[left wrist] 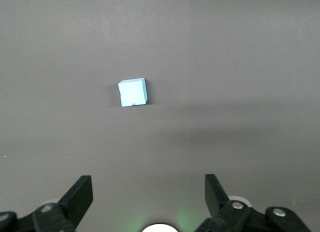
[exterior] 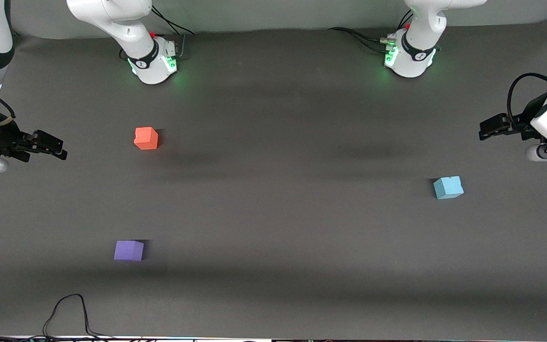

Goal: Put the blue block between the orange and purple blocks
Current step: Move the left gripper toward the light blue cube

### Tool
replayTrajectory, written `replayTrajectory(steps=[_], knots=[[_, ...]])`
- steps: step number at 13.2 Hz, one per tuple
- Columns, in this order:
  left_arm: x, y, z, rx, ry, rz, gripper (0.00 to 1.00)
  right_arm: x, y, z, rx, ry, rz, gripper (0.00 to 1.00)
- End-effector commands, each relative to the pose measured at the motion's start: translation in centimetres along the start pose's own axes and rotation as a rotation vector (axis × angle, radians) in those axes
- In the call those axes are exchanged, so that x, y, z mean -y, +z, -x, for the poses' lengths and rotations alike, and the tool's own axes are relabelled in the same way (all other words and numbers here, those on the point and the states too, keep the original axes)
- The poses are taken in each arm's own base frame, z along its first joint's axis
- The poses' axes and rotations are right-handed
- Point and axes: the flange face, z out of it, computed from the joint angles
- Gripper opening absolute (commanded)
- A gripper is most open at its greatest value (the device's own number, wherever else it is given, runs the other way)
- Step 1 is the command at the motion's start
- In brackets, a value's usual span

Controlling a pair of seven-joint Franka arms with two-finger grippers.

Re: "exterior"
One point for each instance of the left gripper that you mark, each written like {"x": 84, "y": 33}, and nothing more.
{"x": 522, "y": 124}

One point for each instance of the dark gray table mat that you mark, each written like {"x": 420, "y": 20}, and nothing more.
{"x": 278, "y": 213}

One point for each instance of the light blue foam block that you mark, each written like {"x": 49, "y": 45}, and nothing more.
{"x": 448, "y": 187}

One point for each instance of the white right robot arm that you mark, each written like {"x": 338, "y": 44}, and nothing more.
{"x": 126, "y": 23}

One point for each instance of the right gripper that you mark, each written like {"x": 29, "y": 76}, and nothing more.
{"x": 2, "y": 139}

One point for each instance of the purple foam block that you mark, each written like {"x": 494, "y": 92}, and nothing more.
{"x": 128, "y": 251}

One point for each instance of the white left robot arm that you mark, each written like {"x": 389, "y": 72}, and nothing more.
{"x": 420, "y": 28}

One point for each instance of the orange foam block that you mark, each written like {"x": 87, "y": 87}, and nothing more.
{"x": 146, "y": 138}

